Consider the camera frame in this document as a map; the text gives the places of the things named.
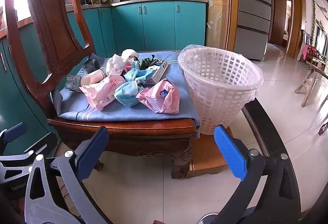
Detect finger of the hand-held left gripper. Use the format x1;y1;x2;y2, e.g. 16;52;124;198
24;134;59;163
0;122;27;150

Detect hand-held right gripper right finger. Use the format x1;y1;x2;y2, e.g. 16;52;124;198
205;125;301;224

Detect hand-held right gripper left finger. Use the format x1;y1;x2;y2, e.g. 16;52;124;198
24;126;113;224

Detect white plastic lattice basket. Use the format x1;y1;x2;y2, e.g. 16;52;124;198
177;45;264;135

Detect pink printed wrapper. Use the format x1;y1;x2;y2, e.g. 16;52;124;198
79;74;127;111

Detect white paper cup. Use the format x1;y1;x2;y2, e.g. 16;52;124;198
81;68;108;86

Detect pink plastic bag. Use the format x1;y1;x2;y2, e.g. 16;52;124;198
136;79;180;114

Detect white carton box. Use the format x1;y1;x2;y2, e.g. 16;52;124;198
146;59;170;84

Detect brown wooden block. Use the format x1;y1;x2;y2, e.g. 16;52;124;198
187;127;232;178

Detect blue towel seat cover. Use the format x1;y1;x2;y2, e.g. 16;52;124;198
52;50;201;135

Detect clear plastic packet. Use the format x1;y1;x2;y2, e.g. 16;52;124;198
65;74;82;92

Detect dark foil packet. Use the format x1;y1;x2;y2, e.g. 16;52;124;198
82;53;101;72

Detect green vegetable leaves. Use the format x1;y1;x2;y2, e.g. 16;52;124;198
137;54;161;69

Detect wooden stool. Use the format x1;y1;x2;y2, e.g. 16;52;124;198
295;61;328;108

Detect carved wooden chair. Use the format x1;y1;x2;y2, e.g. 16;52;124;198
4;0;202;180

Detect grey refrigerator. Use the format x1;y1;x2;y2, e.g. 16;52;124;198
234;0;272;61

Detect brown wooden door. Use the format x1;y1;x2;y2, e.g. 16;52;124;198
269;0;293;52

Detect teal kitchen cabinets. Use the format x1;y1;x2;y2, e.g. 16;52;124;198
0;0;207;155

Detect wood framed glass door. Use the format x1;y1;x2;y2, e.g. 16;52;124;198
194;0;239;52

